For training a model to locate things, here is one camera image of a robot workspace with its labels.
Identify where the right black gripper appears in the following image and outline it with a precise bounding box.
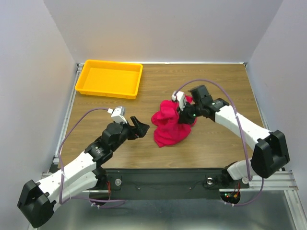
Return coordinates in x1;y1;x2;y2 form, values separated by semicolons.
176;99;203;125

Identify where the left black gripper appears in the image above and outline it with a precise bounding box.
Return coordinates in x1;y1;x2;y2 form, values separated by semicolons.
111;116;149;151

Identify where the red t shirt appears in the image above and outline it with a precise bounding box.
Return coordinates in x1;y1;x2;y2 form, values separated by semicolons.
151;100;197;148

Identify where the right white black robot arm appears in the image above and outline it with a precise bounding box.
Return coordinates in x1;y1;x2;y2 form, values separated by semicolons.
171;85;290;187

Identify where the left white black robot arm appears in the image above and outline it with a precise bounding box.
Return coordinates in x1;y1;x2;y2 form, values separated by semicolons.
17;116;150;228

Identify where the yellow plastic tray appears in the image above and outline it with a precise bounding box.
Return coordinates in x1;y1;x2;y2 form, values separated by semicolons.
75;60;143;100

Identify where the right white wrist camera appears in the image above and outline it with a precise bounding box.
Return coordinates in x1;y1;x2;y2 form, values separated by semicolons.
171;91;187;111

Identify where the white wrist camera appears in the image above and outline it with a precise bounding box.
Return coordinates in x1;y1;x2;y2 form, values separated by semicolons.
107;106;127;124
171;91;187;111

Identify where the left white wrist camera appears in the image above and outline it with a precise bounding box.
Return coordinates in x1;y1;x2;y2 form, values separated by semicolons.
107;106;127;124

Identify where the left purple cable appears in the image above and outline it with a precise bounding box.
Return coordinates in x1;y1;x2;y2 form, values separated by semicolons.
58;107;126;209

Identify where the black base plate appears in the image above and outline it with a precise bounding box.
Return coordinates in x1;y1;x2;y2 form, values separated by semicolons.
89;168;248;201

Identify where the aluminium frame rail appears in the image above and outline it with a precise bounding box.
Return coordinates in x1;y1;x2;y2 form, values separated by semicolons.
27;62;82;230

